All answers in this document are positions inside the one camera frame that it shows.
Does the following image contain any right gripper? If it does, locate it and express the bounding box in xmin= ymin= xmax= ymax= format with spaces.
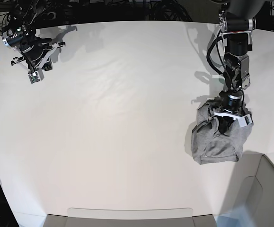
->
xmin=10 ymin=38 xmax=65 ymax=72

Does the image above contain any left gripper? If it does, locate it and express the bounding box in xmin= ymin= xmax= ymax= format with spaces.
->
xmin=208 ymin=91 xmax=248 ymax=134

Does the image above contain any grey T-shirt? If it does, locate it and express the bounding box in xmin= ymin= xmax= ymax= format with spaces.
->
xmin=191 ymin=99 xmax=254 ymax=165

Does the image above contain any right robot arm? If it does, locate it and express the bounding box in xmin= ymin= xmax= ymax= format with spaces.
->
xmin=1 ymin=0 xmax=65 ymax=73

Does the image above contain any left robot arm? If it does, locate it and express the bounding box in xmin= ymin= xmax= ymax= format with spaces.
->
xmin=206 ymin=0 xmax=265 ymax=134

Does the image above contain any black power strip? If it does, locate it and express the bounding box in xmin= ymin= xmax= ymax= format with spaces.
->
xmin=41 ymin=12 xmax=57 ymax=20

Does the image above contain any beige chair right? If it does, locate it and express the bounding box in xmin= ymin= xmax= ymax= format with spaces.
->
xmin=228 ymin=156 xmax=274 ymax=227

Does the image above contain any beige chair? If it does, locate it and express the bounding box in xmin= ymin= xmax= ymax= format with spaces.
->
xmin=44 ymin=208 xmax=217 ymax=227
xmin=228 ymin=156 xmax=274 ymax=227

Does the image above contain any beige chair back bottom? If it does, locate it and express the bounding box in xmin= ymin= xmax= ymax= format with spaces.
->
xmin=44 ymin=208 xmax=217 ymax=227

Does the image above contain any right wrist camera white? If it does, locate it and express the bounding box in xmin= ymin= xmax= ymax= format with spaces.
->
xmin=28 ymin=69 xmax=44 ymax=84

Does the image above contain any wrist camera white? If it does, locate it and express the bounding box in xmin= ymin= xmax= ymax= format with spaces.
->
xmin=238 ymin=114 xmax=253 ymax=128
xmin=28 ymin=69 xmax=44 ymax=84

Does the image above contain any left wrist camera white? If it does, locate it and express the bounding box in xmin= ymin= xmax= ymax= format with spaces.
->
xmin=238 ymin=114 xmax=253 ymax=128

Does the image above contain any black cable bundle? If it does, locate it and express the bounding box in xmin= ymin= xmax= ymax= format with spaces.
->
xmin=148 ymin=0 xmax=194 ymax=22

